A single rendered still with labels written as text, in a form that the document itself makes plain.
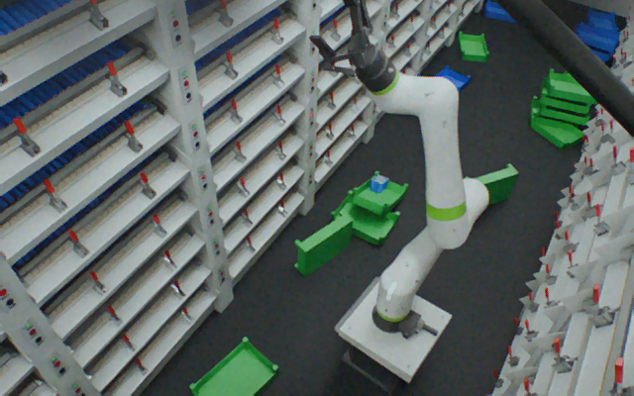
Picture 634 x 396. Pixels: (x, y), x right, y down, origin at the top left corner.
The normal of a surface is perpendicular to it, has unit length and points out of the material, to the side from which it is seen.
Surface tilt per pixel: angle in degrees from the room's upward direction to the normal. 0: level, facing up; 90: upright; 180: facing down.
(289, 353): 0
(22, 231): 23
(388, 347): 3
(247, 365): 0
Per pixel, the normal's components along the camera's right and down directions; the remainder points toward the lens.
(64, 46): 0.36, -0.49
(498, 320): 0.04, -0.69
